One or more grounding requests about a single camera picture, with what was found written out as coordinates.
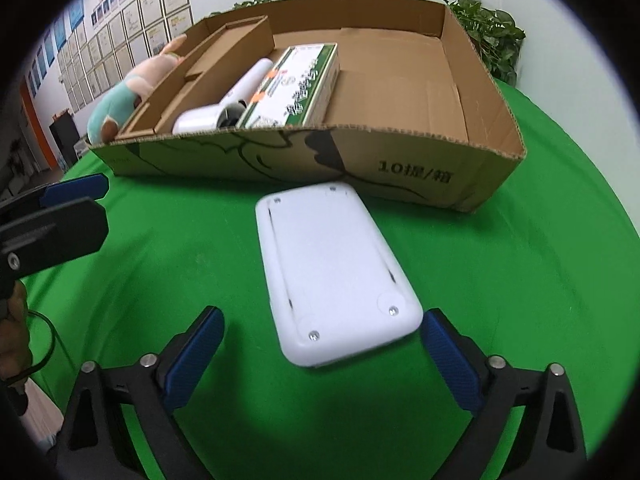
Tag potted green plant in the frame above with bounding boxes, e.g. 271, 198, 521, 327
440, 0, 526, 87
208, 0, 273, 18

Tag green white medicine box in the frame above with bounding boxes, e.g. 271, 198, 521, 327
236, 42, 340, 129

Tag framed certificates on wall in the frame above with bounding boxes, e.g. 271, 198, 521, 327
24, 0, 196, 114

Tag right potted green plant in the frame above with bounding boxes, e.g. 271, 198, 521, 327
440, 0, 526, 87

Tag person's left hand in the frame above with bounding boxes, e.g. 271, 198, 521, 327
0, 281, 32, 379

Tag white handheld hair dryer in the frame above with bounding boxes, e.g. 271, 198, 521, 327
171, 58, 273, 134

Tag left potted green plant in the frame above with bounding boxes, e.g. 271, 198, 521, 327
208, 0, 273, 18

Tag pink pig plush toy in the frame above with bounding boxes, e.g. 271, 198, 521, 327
87, 34, 186, 145

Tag black cabinet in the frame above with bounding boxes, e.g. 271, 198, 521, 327
49, 110, 80, 168

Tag green tablecloth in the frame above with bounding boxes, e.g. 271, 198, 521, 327
26, 87, 639, 479

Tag large shallow cardboard tray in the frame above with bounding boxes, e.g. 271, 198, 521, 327
94, 0, 526, 211

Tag long narrow cardboard box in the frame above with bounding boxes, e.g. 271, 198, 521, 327
118, 15, 274, 140

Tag white plastic device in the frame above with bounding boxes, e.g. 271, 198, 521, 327
255, 182, 423, 367

